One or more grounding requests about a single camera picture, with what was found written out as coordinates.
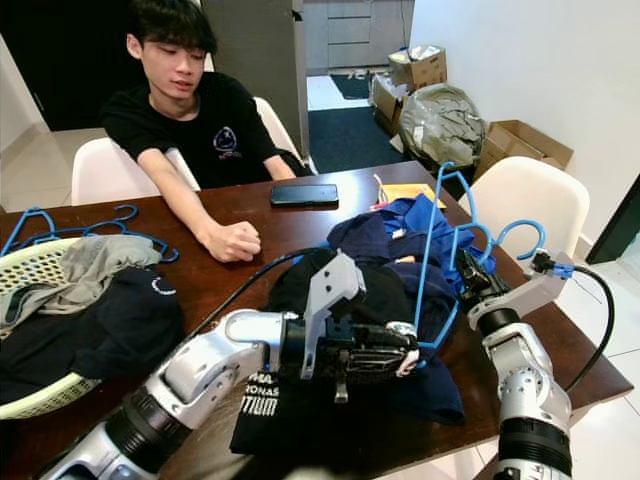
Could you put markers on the black garment with print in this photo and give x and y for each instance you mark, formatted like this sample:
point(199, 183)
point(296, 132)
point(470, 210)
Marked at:
point(360, 430)

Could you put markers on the navy shirt with yellow badge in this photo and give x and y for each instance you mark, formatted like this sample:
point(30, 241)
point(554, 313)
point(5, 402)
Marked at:
point(360, 235)

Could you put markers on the grey green sack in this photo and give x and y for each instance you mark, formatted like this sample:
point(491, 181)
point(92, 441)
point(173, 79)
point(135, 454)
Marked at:
point(442, 125)

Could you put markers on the small filled cardboard box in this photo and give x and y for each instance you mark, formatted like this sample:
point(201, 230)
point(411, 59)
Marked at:
point(420, 70)

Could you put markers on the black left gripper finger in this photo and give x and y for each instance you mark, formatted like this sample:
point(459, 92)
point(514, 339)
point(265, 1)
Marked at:
point(395, 363)
point(395, 334)

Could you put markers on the yellow envelope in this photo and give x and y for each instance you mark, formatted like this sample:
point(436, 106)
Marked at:
point(400, 192)

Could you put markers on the white plastic chair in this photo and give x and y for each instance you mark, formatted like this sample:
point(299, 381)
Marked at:
point(105, 175)
point(275, 125)
point(540, 195)

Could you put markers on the black smartphone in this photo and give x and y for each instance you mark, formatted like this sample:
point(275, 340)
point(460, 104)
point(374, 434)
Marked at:
point(305, 195)

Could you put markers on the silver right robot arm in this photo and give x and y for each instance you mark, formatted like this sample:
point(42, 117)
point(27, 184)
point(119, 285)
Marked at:
point(530, 400)

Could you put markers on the grey drawer cabinet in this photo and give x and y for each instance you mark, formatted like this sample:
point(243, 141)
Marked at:
point(360, 30)

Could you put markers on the dark navy garment white logo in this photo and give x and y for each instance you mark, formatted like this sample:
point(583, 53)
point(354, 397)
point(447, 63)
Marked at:
point(110, 335)

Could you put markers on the pale green laundry basket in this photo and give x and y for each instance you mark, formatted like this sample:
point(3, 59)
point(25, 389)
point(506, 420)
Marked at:
point(30, 265)

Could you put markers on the blue plastic clothes hanger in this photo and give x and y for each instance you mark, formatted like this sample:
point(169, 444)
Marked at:
point(430, 250)
point(130, 208)
point(17, 232)

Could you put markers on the black door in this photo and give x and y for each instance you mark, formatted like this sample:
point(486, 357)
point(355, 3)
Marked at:
point(60, 60)

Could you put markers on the large open cardboard box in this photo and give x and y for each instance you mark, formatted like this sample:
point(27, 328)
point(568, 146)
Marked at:
point(520, 142)

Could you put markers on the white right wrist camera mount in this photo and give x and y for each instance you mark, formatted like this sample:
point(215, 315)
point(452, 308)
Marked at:
point(530, 290)

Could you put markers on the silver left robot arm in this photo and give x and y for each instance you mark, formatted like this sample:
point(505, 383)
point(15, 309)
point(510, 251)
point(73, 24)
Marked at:
point(210, 370)

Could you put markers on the grey cloth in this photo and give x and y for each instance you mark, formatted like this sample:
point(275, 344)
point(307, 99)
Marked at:
point(100, 268)

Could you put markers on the black door frame post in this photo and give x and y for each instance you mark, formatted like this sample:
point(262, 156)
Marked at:
point(622, 215)

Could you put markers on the dark brown wooden table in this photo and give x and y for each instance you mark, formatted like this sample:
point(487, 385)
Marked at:
point(260, 240)

